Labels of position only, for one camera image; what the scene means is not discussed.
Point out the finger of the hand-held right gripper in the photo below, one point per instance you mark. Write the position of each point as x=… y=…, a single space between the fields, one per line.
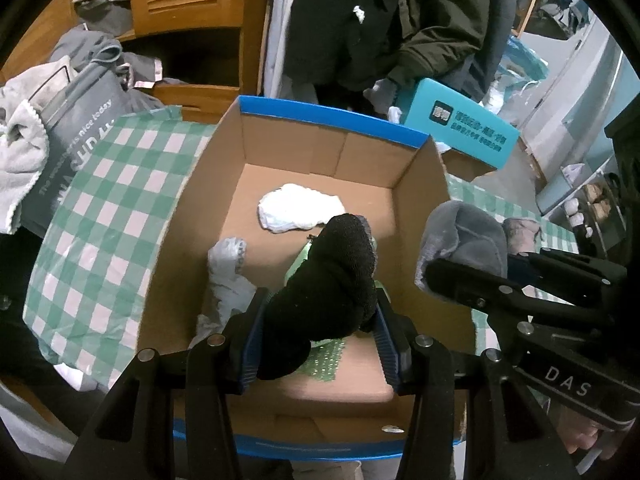
x=565 y=265
x=500 y=290

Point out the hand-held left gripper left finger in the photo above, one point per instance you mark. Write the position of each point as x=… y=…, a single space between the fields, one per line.
x=250 y=350

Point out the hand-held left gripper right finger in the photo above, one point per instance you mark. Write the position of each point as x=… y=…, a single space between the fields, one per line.
x=387 y=345

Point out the green glittery sponge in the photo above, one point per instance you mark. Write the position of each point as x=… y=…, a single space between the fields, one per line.
x=325 y=360

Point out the grey plush cloth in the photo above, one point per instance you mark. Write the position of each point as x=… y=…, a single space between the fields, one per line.
x=460 y=235

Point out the white blue-printed plastic bag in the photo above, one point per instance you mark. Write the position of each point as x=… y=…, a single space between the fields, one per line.
x=227 y=280

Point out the black sock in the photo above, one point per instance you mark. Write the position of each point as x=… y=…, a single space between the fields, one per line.
x=325 y=290

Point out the white cloth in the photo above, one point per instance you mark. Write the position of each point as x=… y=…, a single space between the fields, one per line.
x=277 y=20
x=297 y=207

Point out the cardboard box with blue rim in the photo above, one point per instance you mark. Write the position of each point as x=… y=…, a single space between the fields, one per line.
x=280 y=180

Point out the person's right hand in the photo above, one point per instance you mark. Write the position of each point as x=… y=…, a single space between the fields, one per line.
x=595 y=445

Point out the beige fuzzy sock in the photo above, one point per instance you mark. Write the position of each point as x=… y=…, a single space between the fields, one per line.
x=522 y=235

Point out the teal printed box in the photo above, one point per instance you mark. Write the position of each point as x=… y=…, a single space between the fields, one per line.
x=460 y=122

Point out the green checkered cloth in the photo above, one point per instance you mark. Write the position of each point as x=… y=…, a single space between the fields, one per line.
x=100 y=220

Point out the teal plastic bag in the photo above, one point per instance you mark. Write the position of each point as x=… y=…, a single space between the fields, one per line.
x=525 y=65

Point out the white glove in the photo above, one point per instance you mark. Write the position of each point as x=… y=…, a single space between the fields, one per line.
x=382 y=92

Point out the olive green jacket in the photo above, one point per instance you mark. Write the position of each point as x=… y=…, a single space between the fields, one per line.
x=445 y=15

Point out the grey printed tote bag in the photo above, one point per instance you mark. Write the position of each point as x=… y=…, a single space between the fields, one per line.
x=75 y=130

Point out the white towel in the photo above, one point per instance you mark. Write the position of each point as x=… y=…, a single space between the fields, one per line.
x=20 y=150

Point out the black jacket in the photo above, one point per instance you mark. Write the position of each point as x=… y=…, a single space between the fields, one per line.
x=340 y=20

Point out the grey hooded garment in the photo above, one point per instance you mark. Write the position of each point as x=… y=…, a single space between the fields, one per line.
x=105 y=55

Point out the white hanging cloth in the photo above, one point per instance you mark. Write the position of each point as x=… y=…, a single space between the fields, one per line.
x=277 y=20

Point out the wooden cabinet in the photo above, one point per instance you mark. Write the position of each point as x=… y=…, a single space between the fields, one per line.
x=200 y=15

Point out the grey folded garment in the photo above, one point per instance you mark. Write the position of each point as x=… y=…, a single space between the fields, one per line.
x=105 y=0

